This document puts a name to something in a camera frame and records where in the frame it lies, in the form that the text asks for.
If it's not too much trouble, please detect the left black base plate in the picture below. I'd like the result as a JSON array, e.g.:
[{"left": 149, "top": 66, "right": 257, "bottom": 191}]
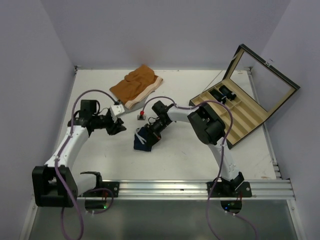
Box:
[{"left": 82, "top": 181, "right": 120, "bottom": 199}]

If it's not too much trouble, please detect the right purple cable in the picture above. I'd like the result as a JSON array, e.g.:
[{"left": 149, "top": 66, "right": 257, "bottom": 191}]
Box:
[{"left": 141, "top": 96, "right": 258, "bottom": 240}]

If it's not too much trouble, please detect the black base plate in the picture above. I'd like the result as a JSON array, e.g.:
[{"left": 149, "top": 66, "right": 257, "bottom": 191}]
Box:
[
  {"left": 82, "top": 181, "right": 120, "bottom": 199},
  {"left": 210, "top": 181, "right": 253, "bottom": 198}
]

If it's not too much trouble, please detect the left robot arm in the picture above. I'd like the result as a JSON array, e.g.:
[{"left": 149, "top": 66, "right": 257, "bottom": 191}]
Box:
[{"left": 31, "top": 100, "right": 126, "bottom": 208}]

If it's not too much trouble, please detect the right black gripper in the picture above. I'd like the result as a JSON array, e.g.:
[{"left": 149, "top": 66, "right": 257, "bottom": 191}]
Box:
[{"left": 144, "top": 118, "right": 171, "bottom": 149}]

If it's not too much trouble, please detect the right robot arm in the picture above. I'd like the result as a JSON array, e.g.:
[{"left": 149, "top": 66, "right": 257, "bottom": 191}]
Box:
[{"left": 143, "top": 101, "right": 244, "bottom": 197}]

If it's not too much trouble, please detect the orange brown underwear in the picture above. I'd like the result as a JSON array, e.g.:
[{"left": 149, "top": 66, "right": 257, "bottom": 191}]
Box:
[{"left": 109, "top": 64, "right": 163, "bottom": 103}]

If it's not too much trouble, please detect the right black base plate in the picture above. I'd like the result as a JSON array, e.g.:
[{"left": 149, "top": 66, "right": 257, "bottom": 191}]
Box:
[{"left": 210, "top": 181, "right": 253, "bottom": 198}]

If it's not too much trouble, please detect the grey underwear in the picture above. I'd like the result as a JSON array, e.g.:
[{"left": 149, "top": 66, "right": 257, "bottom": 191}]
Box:
[{"left": 124, "top": 98, "right": 147, "bottom": 114}]

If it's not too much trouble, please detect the rolled black underwear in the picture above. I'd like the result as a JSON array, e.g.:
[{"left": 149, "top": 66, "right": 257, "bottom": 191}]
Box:
[{"left": 209, "top": 85, "right": 237, "bottom": 105}]

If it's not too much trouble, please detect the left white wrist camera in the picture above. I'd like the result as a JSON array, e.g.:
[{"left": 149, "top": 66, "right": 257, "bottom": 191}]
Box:
[{"left": 109, "top": 104, "right": 125, "bottom": 118}]

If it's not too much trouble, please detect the black compartment storage box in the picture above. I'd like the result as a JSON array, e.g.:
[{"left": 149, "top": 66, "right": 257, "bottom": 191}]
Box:
[{"left": 189, "top": 44, "right": 300, "bottom": 149}]

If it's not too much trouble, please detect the aluminium mounting rail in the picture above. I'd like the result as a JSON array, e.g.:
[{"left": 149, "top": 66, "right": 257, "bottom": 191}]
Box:
[{"left": 69, "top": 179, "right": 295, "bottom": 201}]

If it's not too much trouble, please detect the navy blue underwear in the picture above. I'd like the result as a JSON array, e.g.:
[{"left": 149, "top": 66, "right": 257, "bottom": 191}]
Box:
[{"left": 133, "top": 126, "right": 155, "bottom": 152}]

